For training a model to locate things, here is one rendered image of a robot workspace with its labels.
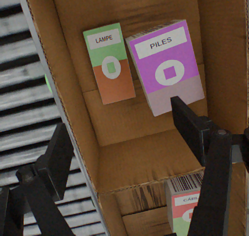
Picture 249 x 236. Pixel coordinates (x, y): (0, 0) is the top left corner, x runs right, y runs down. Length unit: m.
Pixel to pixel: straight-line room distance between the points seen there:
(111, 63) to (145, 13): 0.12
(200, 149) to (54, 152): 0.10
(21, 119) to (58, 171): 0.56
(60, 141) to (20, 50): 0.49
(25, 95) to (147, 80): 0.38
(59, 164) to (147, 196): 0.52
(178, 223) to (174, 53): 0.45
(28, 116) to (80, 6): 0.37
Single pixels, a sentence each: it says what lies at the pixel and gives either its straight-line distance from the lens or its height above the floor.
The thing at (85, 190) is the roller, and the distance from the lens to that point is 0.84.
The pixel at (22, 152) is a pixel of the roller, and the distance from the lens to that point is 0.79.
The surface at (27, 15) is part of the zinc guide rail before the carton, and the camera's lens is 0.50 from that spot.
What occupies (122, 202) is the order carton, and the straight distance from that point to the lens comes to 0.69.
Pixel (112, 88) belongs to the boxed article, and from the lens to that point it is 0.49.
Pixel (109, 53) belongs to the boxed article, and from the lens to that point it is 0.47.
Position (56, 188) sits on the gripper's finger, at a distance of 0.17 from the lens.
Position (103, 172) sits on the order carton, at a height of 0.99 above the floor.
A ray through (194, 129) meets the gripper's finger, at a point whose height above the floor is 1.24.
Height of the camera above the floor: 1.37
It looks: 67 degrees down
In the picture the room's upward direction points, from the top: 167 degrees clockwise
